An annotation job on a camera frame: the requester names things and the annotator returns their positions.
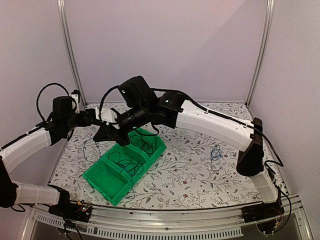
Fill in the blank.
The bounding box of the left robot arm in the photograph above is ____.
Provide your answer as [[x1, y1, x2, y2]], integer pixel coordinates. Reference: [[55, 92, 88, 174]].
[[0, 89, 97, 217]]

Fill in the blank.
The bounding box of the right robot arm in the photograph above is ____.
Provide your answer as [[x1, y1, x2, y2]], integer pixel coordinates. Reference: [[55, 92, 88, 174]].
[[93, 75, 283, 218]]

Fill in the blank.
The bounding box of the green three-compartment bin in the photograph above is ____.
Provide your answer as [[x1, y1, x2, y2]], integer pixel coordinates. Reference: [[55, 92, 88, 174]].
[[82, 128, 167, 206]]

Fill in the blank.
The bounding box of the floral patterned table mat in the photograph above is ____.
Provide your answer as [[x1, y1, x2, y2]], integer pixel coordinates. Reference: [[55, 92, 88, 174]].
[[50, 125, 261, 210]]

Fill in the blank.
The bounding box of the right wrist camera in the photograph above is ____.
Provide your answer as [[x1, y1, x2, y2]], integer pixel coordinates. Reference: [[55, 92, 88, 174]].
[[95, 107, 117, 125]]

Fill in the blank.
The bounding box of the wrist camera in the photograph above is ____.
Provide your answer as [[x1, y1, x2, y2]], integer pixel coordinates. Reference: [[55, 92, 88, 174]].
[[70, 89, 81, 114], [95, 107, 117, 125]]

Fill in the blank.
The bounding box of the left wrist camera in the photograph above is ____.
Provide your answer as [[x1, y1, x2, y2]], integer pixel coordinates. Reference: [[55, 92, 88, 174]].
[[70, 89, 81, 114]]

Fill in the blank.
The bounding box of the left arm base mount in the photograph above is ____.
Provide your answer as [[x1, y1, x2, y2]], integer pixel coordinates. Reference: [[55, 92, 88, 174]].
[[48, 199, 93, 223]]

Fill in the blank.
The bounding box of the front aluminium rail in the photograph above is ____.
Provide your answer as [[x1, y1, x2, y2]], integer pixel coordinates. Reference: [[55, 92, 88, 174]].
[[21, 194, 315, 240]]

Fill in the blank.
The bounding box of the left aluminium frame post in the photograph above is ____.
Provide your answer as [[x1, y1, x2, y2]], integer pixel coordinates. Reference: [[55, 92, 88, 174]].
[[56, 0, 88, 107]]

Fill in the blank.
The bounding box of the aluminium frame post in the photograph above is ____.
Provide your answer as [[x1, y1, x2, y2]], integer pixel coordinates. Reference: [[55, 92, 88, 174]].
[[56, 0, 88, 107], [245, 0, 275, 108]]

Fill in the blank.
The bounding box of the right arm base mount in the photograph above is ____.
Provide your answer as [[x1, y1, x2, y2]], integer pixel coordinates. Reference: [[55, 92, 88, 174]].
[[241, 198, 285, 223]]

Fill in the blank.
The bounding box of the right aluminium frame post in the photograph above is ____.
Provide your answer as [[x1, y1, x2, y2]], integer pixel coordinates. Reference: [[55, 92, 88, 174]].
[[245, 0, 275, 108]]

